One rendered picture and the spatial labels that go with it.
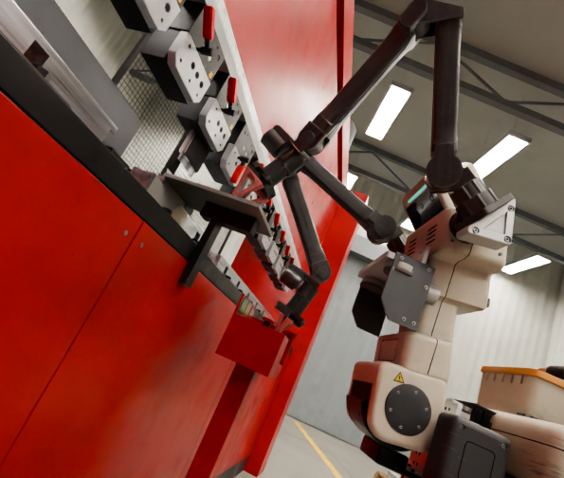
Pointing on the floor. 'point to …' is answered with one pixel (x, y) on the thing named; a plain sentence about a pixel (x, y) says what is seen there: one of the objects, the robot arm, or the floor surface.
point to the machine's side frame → (337, 246)
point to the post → (174, 157)
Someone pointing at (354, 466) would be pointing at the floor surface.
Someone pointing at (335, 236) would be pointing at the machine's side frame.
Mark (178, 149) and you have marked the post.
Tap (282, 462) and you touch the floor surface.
